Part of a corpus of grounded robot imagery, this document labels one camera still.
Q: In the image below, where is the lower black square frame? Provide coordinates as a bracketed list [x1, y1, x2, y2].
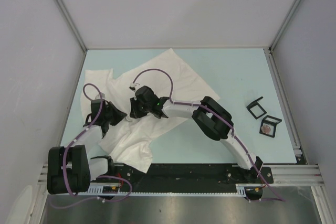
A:
[259, 115, 282, 138]

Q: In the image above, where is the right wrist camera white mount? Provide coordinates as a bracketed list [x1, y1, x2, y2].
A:
[129, 83, 141, 101]

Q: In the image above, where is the white t-shirt garment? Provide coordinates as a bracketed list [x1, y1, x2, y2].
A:
[80, 49, 221, 172]

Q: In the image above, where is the black square frame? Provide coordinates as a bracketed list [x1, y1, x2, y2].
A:
[246, 97, 267, 120]
[259, 115, 282, 138]

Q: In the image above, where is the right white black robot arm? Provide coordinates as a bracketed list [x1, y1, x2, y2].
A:
[130, 85, 263, 183]

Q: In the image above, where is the grey slotted cable duct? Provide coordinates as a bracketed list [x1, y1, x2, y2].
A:
[89, 183, 263, 198]

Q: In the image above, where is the upper black square frame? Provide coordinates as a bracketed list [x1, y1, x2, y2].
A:
[246, 97, 267, 120]

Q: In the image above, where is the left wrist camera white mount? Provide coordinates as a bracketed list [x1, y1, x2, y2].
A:
[94, 93, 106, 102]

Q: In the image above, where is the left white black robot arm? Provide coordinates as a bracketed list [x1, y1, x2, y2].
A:
[47, 99, 127, 195]

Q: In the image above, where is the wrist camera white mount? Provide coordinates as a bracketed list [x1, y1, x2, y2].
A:
[94, 93, 106, 102]
[129, 83, 141, 101]

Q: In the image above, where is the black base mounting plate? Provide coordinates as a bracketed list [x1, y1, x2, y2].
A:
[111, 164, 264, 194]

